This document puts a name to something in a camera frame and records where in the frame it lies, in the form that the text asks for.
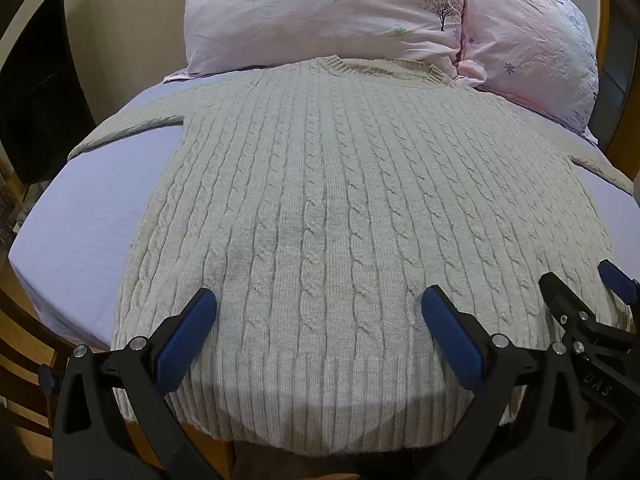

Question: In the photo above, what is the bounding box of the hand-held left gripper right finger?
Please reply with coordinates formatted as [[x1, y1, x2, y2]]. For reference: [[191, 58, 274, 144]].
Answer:
[[420, 285, 587, 480]]

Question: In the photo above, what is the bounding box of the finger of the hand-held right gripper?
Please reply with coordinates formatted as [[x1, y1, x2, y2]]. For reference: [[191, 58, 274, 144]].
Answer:
[[597, 259, 640, 311], [539, 272, 603, 348]]

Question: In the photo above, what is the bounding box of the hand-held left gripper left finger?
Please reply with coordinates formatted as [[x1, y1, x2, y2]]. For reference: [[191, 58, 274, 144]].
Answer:
[[40, 287, 227, 480]]

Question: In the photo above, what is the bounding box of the beige cable knit sweater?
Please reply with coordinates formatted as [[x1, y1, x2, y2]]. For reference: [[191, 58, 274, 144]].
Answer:
[[67, 56, 636, 459]]

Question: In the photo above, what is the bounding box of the lavender bed sheet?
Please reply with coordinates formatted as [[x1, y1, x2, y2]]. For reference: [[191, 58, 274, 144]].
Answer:
[[7, 67, 640, 352]]

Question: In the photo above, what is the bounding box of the wooden headboard with dark panels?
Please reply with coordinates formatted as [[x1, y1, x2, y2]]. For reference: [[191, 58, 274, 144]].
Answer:
[[529, 0, 640, 183]]

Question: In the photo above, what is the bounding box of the pink crinkled flower print pillow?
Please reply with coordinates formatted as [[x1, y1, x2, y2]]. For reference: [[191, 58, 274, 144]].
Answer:
[[457, 0, 600, 145]]

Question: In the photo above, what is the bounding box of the pink pillow with tree print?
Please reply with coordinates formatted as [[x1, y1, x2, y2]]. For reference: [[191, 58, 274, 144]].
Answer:
[[164, 0, 468, 83]]

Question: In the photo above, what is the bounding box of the wooden bed frame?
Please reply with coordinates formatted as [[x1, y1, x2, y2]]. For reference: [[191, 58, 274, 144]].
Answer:
[[0, 259, 237, 480]]

